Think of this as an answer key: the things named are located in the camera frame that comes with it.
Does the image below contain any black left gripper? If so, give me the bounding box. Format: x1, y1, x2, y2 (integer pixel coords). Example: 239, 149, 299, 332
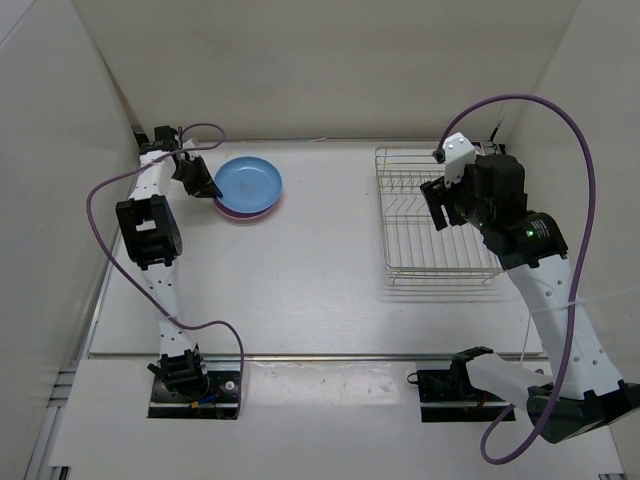
172, 154, 223, 199

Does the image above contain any blue plastic plate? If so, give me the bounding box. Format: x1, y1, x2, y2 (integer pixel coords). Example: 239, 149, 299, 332
213, 156, 283, 200

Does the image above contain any pink plastic plate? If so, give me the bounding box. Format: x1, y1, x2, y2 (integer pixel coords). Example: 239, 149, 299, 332
213, 195, 282, 220

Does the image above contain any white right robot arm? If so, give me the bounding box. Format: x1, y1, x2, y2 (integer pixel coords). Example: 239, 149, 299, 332
420, 155, 639, 444

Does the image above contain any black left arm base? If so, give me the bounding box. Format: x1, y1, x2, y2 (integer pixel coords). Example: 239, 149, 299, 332
147, 350, 244, 420

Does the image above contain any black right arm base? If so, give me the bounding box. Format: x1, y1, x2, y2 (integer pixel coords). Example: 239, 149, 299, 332
406, 346, 507, 423

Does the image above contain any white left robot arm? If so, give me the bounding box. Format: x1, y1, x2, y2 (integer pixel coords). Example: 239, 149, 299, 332
115, 126, 223, 402

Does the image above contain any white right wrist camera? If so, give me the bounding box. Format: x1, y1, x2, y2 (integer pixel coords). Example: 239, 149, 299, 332
433, 132, 477, 188

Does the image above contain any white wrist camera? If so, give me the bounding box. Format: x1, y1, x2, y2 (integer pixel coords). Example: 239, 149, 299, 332
182, 138, 199, 149
433, 132, 477, 188

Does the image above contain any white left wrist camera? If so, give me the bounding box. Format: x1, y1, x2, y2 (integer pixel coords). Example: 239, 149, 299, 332
182, 138, 199, 149

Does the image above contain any silver wire dish rack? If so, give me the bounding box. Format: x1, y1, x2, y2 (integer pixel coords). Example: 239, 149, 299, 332
373, 144, 501, 289

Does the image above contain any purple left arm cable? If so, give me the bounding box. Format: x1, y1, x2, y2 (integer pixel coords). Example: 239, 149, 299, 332
86, 123, 245, 419

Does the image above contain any white cable tie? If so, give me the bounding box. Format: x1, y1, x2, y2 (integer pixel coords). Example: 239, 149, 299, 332
530, 285, 640, 316

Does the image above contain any aluminium table edge rail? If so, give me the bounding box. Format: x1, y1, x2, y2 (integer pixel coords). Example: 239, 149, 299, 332
88, 352, 548, 362

